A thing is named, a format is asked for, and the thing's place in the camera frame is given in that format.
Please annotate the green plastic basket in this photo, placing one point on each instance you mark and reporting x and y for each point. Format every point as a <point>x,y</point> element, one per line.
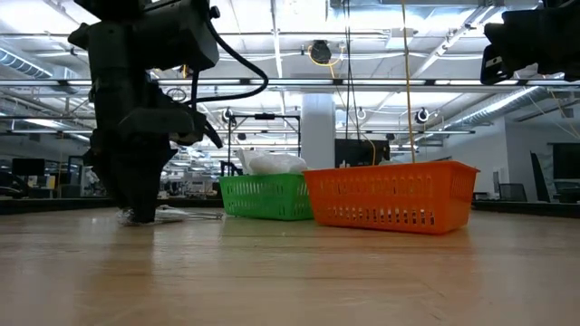
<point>267,197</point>

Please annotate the black background frame rig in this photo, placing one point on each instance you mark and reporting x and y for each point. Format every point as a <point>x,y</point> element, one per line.
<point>263,117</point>

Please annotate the black framed work station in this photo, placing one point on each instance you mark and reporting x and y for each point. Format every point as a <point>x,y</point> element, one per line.
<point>74,176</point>

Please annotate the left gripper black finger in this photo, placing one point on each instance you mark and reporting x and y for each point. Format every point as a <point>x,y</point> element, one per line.
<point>113,181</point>
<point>147,181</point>

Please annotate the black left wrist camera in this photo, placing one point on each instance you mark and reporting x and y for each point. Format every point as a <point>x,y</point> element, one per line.
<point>199,129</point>

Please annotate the black mesh office chair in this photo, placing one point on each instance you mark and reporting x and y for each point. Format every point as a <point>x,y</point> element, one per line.
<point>513,192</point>

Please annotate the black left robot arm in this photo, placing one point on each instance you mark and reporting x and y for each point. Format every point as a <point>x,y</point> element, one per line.
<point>149,36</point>

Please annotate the small dark desk monitor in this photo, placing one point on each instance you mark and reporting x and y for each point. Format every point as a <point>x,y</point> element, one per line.
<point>28,167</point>

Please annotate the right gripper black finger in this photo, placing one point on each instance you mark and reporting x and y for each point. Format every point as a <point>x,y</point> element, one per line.
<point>512,31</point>
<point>491,70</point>

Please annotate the clear toothbrush packet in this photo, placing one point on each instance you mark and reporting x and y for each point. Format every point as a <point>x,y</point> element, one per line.
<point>181,214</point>

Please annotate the large dark monitor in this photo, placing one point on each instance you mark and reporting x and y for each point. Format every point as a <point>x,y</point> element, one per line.
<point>566,162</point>

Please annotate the small white plastic bag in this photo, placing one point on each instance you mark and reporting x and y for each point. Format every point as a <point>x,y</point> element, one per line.
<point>247,158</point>

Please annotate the silver ventilation duct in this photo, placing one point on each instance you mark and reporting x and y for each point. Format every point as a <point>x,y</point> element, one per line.
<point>498,106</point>

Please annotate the white square building column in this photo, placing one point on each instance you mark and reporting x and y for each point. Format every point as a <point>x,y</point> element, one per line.
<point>317,127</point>

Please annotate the dark leaning panel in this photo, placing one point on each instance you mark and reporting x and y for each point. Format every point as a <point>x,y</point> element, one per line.
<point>540,176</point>

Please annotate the black background robot arm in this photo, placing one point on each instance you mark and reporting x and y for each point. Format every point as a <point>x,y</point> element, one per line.
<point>229,168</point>

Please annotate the orange plastic basket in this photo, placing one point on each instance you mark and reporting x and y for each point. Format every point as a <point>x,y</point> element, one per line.
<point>389,199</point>

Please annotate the wide dark screen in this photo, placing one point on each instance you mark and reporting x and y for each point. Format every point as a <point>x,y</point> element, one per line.
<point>358,153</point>

